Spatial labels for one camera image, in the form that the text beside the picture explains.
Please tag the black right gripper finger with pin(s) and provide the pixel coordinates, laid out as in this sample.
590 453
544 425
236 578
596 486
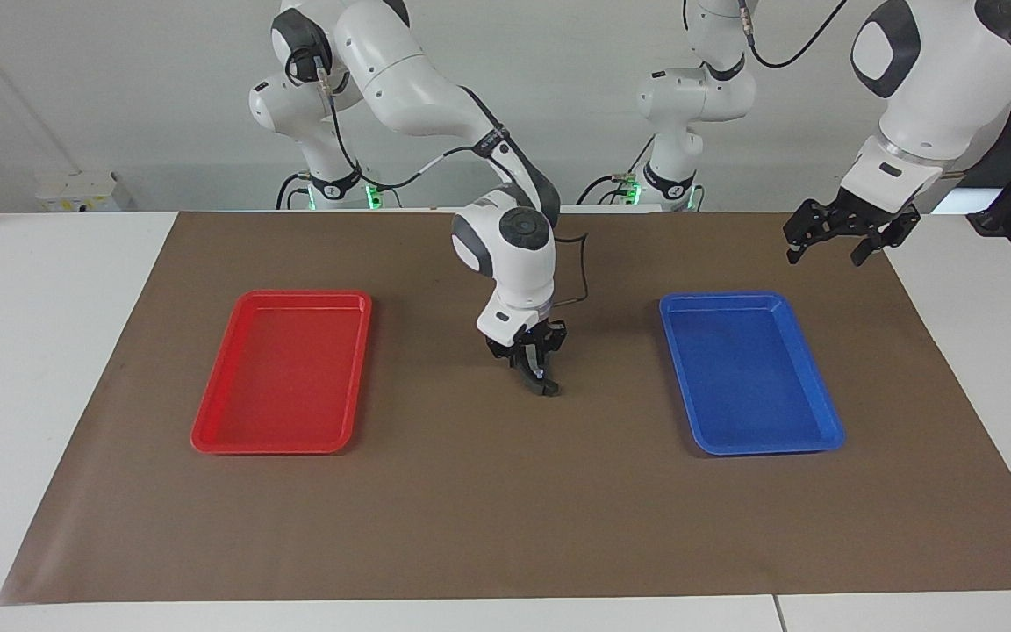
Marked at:
542 363
524 360

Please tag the blue plastic tray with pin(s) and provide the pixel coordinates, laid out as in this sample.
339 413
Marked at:
751 386

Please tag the brown paper table mat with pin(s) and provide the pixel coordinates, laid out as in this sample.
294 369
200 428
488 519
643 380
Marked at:
505 509

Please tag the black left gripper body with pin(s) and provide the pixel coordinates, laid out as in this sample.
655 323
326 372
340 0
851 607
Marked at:
835 219

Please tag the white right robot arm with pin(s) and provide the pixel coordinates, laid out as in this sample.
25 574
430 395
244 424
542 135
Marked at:
400 79

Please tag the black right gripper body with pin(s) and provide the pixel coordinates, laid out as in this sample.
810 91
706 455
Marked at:
541 338

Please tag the red plastic tray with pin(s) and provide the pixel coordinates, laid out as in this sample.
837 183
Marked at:
282 386

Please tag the white wall socket box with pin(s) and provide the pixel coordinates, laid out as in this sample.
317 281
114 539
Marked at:
80 193

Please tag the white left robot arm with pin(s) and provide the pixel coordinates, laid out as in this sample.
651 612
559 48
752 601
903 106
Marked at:
935 79

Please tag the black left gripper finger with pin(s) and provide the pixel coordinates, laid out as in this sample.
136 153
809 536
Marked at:
862 253
794 251

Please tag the long curved dark brake pad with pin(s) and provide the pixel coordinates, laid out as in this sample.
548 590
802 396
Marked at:
534 384

